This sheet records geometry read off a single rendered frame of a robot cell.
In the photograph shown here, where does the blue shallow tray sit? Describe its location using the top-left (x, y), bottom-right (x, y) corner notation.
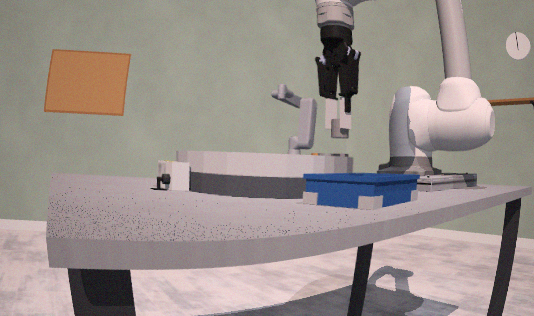
top-left (303, 173), bottom-right (420, 210)

